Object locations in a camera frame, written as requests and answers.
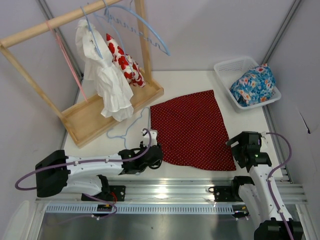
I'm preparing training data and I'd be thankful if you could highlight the thin blue wire hanger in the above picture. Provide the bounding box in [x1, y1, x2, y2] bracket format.
[106, 107, 151, 149]

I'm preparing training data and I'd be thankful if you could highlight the red polka dot skirt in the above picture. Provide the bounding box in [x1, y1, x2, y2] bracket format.
[150, 90, 237, 172]

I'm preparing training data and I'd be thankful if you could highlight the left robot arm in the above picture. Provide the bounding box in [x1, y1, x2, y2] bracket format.
[35, 144, 164, 200]

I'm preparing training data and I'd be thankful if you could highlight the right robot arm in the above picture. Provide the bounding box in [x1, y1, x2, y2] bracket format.
[226, 131, 304, 240]

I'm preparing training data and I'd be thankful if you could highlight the blue hanger holding dress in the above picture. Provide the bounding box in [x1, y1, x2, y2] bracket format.
[80, 6, 103, 59]

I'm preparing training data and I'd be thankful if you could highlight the wide blue plastic hanger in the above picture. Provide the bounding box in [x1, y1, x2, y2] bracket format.
[93, 0, 171, 57]

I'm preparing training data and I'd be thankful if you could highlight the blue floral garment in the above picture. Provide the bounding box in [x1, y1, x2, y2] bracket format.
[229, 63, 276, 107]

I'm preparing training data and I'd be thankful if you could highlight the white hanging dress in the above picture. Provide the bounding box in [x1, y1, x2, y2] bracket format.
[75, 19, 134, 122]

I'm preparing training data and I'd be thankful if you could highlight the white plastic basket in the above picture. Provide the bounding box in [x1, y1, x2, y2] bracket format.
[213, 56, 282, 113]

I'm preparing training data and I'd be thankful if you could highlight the red white floral garment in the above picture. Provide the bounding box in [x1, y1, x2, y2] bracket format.
[106, 33, 146, 88]

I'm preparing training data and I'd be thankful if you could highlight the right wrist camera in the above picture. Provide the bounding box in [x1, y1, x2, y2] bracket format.
[260, 132, 269, 152]

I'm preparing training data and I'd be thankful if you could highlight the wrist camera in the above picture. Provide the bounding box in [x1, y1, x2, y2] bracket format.
[142, 129, 158, 147]
[260, 132, 269, 152]

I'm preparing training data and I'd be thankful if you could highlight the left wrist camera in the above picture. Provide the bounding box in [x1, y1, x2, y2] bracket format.
[142, 129, 158, 147]

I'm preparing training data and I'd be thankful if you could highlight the aluminium mounting rail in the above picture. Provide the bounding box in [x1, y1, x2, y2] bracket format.
[35, 177, 308, 205]

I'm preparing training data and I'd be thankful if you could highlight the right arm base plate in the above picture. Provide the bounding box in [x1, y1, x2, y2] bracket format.
[208, 186, 237, 202]

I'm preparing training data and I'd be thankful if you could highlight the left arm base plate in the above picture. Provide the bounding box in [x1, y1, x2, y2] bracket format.
[93, 185, 126, 202]

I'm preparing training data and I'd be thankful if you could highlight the white slotted cable duct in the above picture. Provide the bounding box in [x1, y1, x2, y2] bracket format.
[45, 203, 249, 215]

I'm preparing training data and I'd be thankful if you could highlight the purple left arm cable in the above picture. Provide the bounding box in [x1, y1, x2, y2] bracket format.
[14, 129, 152, 222]

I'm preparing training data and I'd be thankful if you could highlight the pink wire hanger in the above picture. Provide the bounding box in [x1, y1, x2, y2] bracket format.
[45, 20, 88, 102]

